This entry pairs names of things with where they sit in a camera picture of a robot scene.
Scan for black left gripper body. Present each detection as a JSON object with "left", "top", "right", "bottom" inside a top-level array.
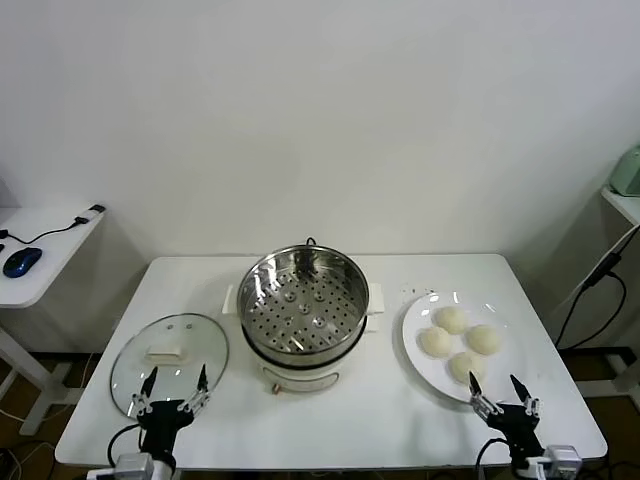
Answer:
[{"left": 137, "top": 399, "right": 194, "bottom": 459}]

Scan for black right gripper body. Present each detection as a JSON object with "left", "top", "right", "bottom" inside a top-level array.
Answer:
[{"left": 487, "top": 404, "right": 544, "bottom": 469}]

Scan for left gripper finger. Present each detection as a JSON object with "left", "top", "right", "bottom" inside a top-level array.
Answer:
[
  {"left": 130, "top": 367, "right": 159, "bottom": 417},
  {"left": 182, "top": 363, "right": 211, "bottom": 416}
]

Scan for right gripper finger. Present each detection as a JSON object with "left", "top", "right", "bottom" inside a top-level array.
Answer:
[
  {"left": 510, "top": 373, "right": 542, "bottom": 417},
  {"left": 468, "top": 370, "right": 504, "bottom": 419}
]

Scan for white steamed baozi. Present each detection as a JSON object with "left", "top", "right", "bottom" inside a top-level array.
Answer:
[
  {"left": 432, "top": 305, "right": 469, "bottom": 335},
  {"left": 466, "top": 323, "right": 501, "bottom": 356},
  {"left": 417, "top": 327, "right": 453, "bottom": 359},
  {"left": 447, "top": 351, "right": 487, "bottom": 387}
]

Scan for glass pot lid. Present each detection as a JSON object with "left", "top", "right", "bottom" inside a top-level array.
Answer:
[{"left": 109, "top": 312, "right": 230, "bottom": 420}]

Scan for stainless steel steamer basket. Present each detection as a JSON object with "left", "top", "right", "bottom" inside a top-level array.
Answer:
[{"left": 221, "top": 243, "right": 386, "bottom": 354}]

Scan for white round plate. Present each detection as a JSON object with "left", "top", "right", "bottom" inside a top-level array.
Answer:
[{"left": 402, "top": 291, "right": 529, "bottom": 405}]

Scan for white electric cooker base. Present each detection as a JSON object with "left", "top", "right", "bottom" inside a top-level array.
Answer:
[{"left": 239, "top": 312, "right": 382, "bottom": 396}]

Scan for black power adapter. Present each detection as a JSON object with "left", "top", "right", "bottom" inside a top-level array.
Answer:
[{"left": 584, "top": 252, "right": 621, "bottom": 289}]

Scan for white side table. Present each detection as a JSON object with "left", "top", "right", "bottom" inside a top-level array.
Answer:
[{"left": 0, "top": 203, "right": 109, "bottom": 436}]

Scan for blue computer mouse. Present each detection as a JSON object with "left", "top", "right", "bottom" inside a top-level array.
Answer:
[{"left": 2, "top": 247, "right": 44, "bottom": 279}]

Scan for mint green appliance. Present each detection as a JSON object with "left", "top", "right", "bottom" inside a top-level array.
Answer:
[{"left": 608, "top": 144, "right": 640, "bottom": 197}]

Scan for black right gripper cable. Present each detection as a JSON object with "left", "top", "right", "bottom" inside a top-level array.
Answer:
[{"left": 474, "top": 437, "right": 511, "bottom": 480}]

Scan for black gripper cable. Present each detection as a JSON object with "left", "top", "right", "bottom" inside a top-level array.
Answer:
[
  {"left": 107, "top": 424, "right": 146, "bottom": 469},
  {"left": 474, "top": 437, "right": 511, "bottom": 480}
]

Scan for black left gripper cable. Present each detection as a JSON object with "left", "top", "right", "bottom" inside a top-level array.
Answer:
[{"left": 107, "top": 424, "right": 146, "bottom": 469}]

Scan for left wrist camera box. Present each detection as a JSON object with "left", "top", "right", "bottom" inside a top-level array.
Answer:
[{"left": 115, "top": 453, "right": 154, "bottom": 480}]

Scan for white cable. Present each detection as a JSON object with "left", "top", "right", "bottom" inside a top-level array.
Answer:
[{"left": 558, "top": 229, "right": 640, "bottom": 312}]

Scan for black power cable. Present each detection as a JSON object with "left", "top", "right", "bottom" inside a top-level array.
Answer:
[{"left": 554, "top": 272, "right": 629, "bottom": 351}]

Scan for black cable with adapter plug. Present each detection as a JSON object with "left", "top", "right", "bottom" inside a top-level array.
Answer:
[{"left": 0, "top": 203, "right": 107, "bottom": 246}]

